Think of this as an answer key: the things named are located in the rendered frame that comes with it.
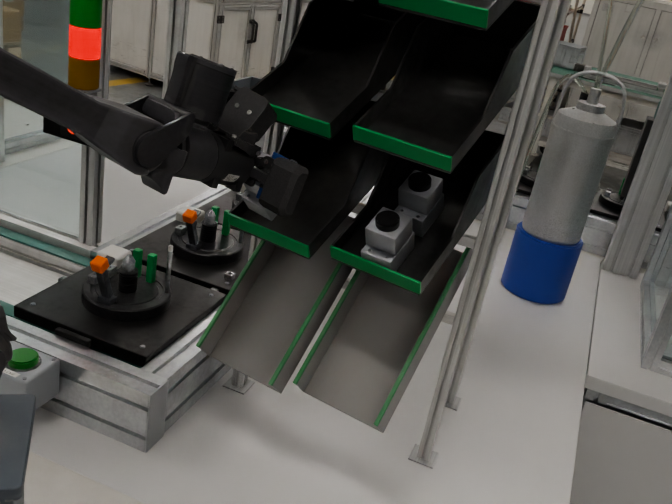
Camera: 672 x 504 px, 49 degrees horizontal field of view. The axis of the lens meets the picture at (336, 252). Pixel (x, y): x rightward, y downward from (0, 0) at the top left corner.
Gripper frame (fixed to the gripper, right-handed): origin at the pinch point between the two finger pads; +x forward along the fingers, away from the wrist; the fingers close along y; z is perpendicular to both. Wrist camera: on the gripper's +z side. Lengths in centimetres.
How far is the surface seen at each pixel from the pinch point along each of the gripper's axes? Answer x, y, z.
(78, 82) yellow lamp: 6.1, 46.4, -2.4
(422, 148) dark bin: 2.2, -18.1, 10.1
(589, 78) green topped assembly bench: 494, 120, 95
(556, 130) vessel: 87, -5, 23
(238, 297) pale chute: 10.2, 3.6, -20.2
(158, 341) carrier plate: 6.9, 12.0, -31.9
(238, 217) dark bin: 2.3, 2.8, -7.7
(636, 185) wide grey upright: 125, -17, 20
